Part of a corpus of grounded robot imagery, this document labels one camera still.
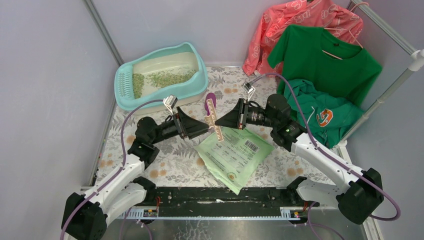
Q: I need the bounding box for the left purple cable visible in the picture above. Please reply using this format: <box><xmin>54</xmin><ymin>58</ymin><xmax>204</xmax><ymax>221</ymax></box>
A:
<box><xmin>59</xmin><ymin>98</ymin><xmax>167</xmax><ymax>240</ymax></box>

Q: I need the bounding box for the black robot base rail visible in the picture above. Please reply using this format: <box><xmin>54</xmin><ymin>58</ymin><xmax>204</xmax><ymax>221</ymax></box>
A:
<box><xmin>139</xmin><ymin>186</ymin><xmax>311</xmax><ymax>220</ymax></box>

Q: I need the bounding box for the pink patterned garment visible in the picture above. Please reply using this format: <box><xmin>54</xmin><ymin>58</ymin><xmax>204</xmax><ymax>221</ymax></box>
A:
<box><xmin>242</xmin><ymin>0</ymin><xmax>364</xmax><ymax>76</ymax></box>

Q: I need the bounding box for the pink clothes hanger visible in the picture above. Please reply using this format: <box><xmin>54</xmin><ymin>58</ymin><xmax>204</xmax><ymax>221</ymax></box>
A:
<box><xmin>321</xmin><ymin>1</ymin><xmax>370</xmax><ymax>61</ymax></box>

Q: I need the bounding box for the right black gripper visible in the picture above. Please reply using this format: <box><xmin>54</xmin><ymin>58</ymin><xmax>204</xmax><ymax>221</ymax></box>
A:
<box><xmin>215</xmin><ymin>98</ymin><xmax>277</xmax><ymax>130</ymax></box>

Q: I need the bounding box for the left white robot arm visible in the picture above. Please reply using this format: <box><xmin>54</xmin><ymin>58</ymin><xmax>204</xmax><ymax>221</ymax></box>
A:
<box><xmin>59</xmin><ymin>95</ymin><xmax>209</xmax><ymax>240</ymax></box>

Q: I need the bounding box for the green jersey with orange logo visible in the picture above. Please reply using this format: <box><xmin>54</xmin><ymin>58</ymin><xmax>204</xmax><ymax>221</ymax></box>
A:
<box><xmin>282</xmin><ymin>79</ymin><xmax>363</xmax><ymax>149</ymax></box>

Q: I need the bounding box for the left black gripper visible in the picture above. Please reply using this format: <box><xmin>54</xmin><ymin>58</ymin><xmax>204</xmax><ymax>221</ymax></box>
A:
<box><xmin>150</xmin><ymin>107</ymin><xmax>209</xmax><ymax>146</ymax></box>

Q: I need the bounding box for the teal cat litter box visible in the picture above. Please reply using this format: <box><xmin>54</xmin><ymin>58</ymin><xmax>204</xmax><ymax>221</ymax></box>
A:
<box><xmin>114</xmin><ymin>42</ymin><xmax>209</xmax><ymax>115</ymax></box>

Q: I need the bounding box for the green t-shirt on hanger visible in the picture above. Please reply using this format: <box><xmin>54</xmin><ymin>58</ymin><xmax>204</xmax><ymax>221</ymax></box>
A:
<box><xmin>267</xmin><ymin>24</ymin><xmax>382</xmax><ymax>106</ymax></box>

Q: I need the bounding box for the green cat litter bag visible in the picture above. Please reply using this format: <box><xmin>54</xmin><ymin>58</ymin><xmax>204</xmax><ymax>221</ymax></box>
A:
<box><xmin>194</xmin><ymin>127</ymin><xmax>275</xmax><ymax>195</ymax></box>

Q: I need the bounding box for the metal clothes rack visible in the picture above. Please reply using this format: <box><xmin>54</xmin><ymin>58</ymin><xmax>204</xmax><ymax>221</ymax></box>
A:
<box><xmin>334</xmin><ymin>0</ymin><xmax>424</xmax><ymax>182</ymax></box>

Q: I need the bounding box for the purple litter scoop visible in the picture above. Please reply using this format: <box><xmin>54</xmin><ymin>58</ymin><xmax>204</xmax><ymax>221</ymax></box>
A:
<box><xmin>203</xmin><ymin>92</ymin><xmax>217</xmax><ymax>117</ymax></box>

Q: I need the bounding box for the floral patterned mat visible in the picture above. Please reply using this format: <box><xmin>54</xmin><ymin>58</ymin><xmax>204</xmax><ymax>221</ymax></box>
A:
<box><xmin>96</xmin><ymin>66</ymin><xmax>347</xmax><ymax>188</ymax></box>

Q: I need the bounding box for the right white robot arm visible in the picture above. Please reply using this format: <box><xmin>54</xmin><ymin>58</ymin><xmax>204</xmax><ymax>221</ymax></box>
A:
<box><xmin>215</xmin><ymin>93</ymin><xmax>384</xmax><ymax>225</ymax></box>

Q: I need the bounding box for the green litter pile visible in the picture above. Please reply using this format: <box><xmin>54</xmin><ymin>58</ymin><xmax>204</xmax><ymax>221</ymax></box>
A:
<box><xmin>132</xmin><ymin>68</ymin><xmax>197</xmax><ymax>99</ymax></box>

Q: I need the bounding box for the purple cable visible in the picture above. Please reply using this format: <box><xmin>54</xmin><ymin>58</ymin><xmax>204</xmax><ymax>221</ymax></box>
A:
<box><xmin>248</xmin><ymin>72</ymin><xmax>402</xmax><ymax>240</ymax></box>
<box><xmin>59</xmin><ymin>98</ymin><xmax>167</xmax><ymax>240</ymax></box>

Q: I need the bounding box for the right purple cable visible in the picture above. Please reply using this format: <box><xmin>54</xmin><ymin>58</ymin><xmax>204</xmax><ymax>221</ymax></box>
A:
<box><xmin>248</xmin><ymin>72</ymin><xmax>402</xmax><ymax>240</ymax></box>

